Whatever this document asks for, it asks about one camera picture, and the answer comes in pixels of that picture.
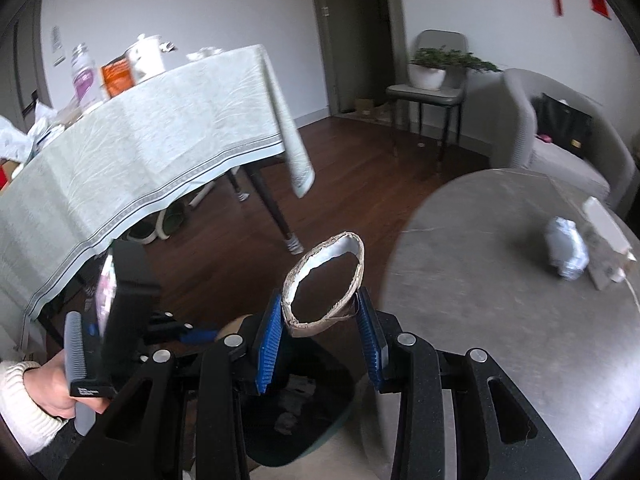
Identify black trash bin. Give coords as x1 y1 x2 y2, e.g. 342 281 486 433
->
237 337 358 468

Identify grey green door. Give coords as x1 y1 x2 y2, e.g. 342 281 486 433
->
306 0 406 118

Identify pale patterned tablecloth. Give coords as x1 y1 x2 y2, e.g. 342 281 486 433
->
0 44 316 321

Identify white pot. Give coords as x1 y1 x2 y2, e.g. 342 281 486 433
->
124 34 178 83

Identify grey armchair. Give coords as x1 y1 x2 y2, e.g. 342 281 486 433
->
490 67 638 211

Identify person's left forearm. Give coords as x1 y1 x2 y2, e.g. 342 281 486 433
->
0 360 68 456

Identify potted green plant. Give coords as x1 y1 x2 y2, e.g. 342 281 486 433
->
407 46 503 92

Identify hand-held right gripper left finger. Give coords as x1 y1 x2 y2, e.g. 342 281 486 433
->
59 292 286 480

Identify white carton box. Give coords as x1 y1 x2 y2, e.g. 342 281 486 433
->
582 196 632 256

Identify purple label bottle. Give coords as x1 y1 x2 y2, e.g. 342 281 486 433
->
70 43 101 106

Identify brown cardboard ring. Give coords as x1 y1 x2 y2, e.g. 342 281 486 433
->
281 231 366 338

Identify black handbag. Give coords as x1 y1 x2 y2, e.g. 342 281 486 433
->
535 92 596 158

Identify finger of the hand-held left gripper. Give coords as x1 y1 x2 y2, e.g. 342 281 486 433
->
145 327 221 347
147 311 193 332

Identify orange packet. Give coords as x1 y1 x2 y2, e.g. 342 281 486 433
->
100 54 135 100

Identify grey dining chair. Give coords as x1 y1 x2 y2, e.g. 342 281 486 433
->
385 29 470 163

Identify round grey coffee table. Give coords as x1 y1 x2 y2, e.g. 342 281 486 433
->
360 169 640 480

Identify green white shoe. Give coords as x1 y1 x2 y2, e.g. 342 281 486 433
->
125 222 161 246
160 200 190 238

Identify person's left hand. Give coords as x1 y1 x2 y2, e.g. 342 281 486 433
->
27 350 81 418

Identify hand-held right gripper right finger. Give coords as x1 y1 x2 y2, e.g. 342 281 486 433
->
354 287 583 480

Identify white cable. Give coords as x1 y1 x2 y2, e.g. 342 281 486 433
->
617 270 640 311

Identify white plastic bags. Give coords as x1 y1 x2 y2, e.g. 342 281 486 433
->
0 102 66 163

